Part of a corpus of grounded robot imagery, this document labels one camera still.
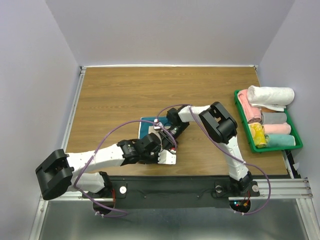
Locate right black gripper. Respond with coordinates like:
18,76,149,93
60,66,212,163
159,121,190,153

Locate teal and cream Doraemon towel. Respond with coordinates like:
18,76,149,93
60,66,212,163
138,116,171,139

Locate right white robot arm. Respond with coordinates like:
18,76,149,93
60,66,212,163
154,101,253,195

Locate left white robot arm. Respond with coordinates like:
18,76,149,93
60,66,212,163
35,133,162,200

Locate yellow rolled towel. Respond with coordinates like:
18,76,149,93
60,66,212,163
248,122,267,149

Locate grey rolled towel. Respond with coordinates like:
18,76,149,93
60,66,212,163
261,112,288,125

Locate mint green rolled towel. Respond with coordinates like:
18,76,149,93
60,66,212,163
265,134,296,148

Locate circuit board with leds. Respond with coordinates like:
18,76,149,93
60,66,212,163
229,198,251,213

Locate white rolled towel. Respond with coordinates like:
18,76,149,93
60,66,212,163
247,85,295,112

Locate light pink rolled towel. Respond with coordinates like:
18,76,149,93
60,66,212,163
263,122,291,135

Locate green plastic tray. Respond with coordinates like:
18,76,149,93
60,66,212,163
234,90,303,153

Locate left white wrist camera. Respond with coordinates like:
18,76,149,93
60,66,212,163
157,150,177,165

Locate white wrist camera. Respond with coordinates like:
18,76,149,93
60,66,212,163
153,118,164,131
157,150,177,165

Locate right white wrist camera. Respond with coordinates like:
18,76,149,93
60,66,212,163
153,118,164,131

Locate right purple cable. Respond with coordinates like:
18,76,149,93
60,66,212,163
156,104,271,216

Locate purple cable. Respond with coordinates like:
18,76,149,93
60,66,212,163
73,119,179,218
156,104,271,216

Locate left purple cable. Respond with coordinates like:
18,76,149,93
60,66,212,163
73,119,179,218

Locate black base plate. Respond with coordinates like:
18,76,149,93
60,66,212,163
92,175,261,210

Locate aluminium frame rail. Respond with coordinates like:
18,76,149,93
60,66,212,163
30,66,318,240

